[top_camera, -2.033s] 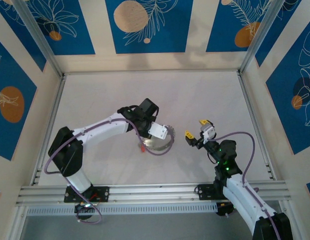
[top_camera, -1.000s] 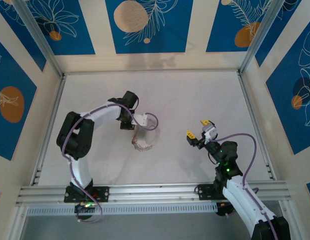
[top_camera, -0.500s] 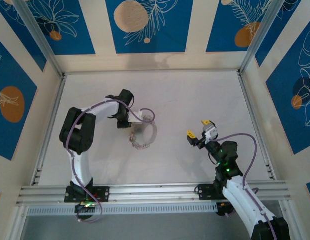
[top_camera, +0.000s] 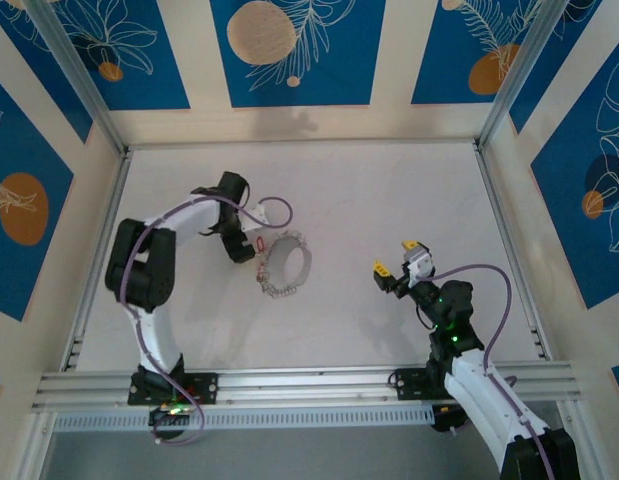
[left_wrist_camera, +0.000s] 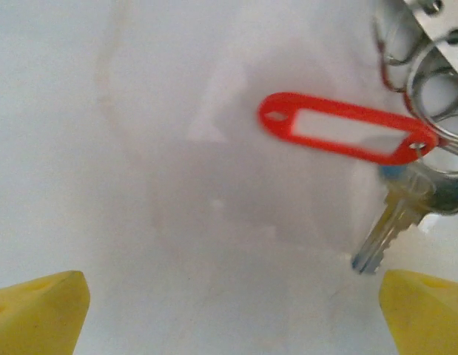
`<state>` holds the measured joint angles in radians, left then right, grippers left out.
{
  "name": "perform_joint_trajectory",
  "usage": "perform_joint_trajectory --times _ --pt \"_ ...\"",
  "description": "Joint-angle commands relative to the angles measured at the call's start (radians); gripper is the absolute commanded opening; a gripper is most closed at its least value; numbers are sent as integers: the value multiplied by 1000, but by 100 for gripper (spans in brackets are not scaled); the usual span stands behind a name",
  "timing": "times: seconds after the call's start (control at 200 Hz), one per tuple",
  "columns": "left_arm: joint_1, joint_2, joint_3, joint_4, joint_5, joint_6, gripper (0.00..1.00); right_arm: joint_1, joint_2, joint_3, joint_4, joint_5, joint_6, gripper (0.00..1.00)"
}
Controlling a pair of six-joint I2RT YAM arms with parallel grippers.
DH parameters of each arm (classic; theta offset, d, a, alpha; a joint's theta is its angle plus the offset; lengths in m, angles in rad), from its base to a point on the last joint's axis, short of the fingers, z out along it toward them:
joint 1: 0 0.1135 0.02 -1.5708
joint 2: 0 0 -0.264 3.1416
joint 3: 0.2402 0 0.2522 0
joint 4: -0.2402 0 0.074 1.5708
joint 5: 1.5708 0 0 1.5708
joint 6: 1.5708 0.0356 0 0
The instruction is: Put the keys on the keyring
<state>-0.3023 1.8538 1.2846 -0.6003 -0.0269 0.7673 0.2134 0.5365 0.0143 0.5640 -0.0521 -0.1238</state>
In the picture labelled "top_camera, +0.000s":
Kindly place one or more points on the key with red tag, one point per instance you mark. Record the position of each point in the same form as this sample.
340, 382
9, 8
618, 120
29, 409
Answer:
259, 245

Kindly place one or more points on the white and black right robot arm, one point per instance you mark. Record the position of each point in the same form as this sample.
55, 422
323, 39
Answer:
489, 400

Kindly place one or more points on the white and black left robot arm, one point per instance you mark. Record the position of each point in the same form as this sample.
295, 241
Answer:
154, 340

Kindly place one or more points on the left controller board green light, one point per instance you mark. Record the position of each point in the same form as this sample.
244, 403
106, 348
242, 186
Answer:
156, 420

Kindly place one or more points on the aluminium table side rail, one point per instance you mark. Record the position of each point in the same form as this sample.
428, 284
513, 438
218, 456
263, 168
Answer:
103, 250
509, 250

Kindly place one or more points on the aluminium table rear rail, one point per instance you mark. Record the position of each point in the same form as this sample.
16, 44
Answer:
299, 145

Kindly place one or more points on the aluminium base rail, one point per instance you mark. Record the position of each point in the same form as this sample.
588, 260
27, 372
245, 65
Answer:
309, 385

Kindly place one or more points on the aluminium lower frame post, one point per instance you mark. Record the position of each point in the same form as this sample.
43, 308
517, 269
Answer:
31, 450
574, 435

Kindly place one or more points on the aluminium frame post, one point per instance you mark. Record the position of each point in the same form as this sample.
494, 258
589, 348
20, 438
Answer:
74, 65
574, 435
31, 450
523, 65

